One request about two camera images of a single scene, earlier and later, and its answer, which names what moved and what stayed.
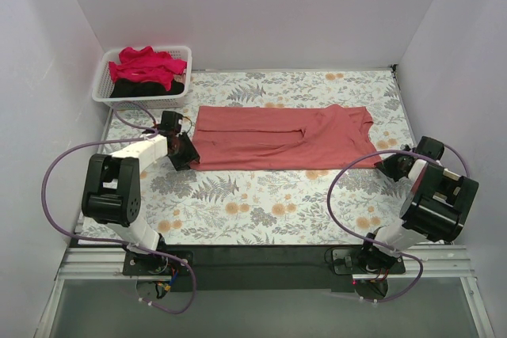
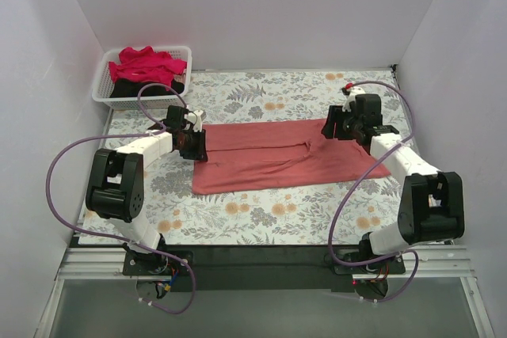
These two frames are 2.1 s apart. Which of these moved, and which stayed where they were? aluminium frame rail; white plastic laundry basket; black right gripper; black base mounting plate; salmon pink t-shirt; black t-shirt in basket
Moved: black right gripper; salmon pink t-shirt
Stayed: aluminium frame rail; black base mounting plate; black t-shirt in basket; white plastic laundry basket
